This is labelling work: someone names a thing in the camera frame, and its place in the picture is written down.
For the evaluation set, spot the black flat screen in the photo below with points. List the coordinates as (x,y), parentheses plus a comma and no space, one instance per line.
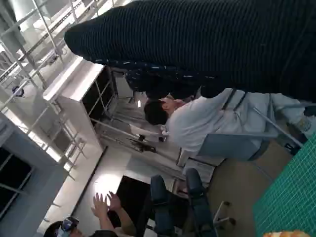
(133,195)

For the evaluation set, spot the VR headset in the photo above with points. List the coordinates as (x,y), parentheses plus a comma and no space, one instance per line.
(69,223)

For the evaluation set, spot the round dark ceiling fixture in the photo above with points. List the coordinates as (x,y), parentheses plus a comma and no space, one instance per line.
(18,90)

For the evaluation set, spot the small white appliance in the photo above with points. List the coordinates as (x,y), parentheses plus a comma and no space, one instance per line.
(197,165)

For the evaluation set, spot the green cutting mat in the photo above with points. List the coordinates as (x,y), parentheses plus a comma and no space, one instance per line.
(291,192)

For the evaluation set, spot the dark window with frame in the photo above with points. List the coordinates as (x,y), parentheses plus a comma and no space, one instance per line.
(12,172)

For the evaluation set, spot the seated person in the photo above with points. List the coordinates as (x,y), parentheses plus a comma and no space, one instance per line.
(197,123)

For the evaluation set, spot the orange glazed toy bread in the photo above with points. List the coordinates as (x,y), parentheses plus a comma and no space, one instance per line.
(284,235)

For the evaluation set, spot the grey chair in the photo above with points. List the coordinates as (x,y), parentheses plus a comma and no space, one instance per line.
(227,145)

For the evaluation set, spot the dark blue office chair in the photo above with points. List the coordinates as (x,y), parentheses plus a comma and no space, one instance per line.
(197,192)
(163,197)

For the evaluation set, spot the person wearing headset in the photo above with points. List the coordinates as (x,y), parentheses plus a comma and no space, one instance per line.
(101,207)

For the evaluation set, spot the silver metal pole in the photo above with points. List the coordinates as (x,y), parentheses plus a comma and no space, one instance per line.
(274,124)

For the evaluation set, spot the white shelf cabinet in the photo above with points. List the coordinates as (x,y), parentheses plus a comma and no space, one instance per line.
(74,81)

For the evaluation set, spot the black knitted gloved right hand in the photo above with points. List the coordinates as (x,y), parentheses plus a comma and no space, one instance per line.
(197,39)

